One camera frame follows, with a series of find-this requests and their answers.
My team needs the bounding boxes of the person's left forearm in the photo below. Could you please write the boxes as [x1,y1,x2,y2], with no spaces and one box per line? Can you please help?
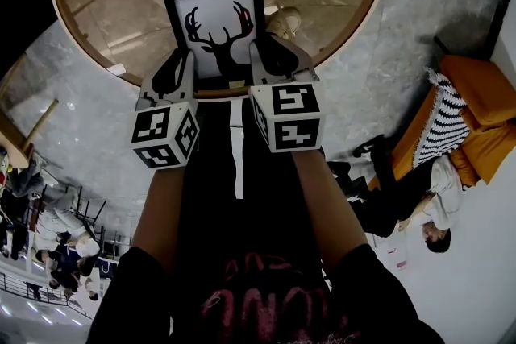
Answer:
[131,164,186,275]

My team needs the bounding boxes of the person's black printed shirt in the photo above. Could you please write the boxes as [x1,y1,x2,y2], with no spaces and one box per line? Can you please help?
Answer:
[86,243,444,344]

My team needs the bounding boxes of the black white striped blanket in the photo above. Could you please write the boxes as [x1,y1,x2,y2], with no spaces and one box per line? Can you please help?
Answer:
[410,66,472,166]

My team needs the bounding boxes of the person's black trousers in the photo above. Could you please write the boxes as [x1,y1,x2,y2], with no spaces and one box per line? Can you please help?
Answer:
[177,96,323,255]

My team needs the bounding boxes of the framed deer antler picture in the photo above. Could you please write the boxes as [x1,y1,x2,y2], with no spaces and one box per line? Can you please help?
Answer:
[161,0,267,89]

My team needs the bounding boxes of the white papers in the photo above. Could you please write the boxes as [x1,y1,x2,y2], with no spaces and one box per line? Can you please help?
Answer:
[372,233,408,271]

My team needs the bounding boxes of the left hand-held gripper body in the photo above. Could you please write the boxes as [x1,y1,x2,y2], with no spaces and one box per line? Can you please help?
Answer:
[130,89,202,171]

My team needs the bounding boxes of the person's beige shoe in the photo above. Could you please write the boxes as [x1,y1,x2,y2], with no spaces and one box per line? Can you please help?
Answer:
[265,6,302,41]

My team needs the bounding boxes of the orange sofa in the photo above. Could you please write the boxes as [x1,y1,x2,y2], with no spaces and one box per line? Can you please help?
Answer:
[366,54,516,190]

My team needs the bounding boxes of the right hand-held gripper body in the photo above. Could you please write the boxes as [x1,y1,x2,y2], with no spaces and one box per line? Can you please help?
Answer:
[247,67,327,155]

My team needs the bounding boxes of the person's right forearm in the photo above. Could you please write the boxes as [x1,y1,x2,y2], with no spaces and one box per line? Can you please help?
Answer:
[290,148,370,275]

